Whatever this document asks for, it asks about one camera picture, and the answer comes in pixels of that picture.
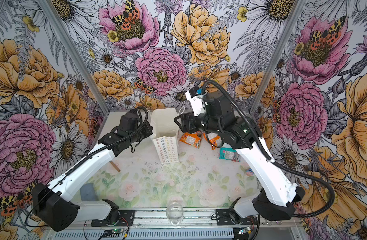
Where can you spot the white paper bag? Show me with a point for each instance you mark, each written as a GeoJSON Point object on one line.
{"type": "Point", "coordinates": [165, 135]}

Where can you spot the small blue pink toy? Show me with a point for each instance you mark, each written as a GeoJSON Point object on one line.
{"type": "Point", "coordinates": [249, 172]}

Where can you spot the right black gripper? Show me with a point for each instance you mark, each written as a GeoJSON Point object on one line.
{"type": "Point", "coordinates": [186, 122]}

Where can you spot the orange snack packet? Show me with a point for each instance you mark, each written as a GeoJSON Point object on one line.
{"type": "Point", "coordinates": [193, 140]}
{"type": "Point", "coordinates": [214, 140]}

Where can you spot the wooden block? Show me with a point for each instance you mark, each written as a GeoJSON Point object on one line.
{"type": "Point", "coordinates": [114, 166]}

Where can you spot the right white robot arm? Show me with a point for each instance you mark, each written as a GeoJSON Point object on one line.
{"type": "Point", "coordinates": [275, 199]}

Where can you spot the teal snack packet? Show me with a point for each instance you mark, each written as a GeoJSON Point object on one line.
{"type": "Point", "coordinates": [229, 154]}

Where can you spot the aluminium front rail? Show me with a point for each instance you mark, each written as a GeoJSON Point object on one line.
{"type": "Point", "coordinates": [162, 218]}

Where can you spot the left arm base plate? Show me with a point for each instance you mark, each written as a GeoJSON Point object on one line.
{"type": "Point", "coordinates": [120, 218]}

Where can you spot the clear plastic cup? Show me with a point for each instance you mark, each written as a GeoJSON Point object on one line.
{"type": "Point", "coordinates": [174, 213]}

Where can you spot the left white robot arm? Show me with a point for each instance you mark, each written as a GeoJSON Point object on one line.
{"type": "Point", "coordinates": [52, 202]}

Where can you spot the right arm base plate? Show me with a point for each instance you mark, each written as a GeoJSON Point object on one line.
{"type": "Point", "coordinates": [228, 217]}

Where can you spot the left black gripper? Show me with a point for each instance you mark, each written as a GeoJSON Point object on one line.
{"type": "Point", "coordinates": [146, 132]}

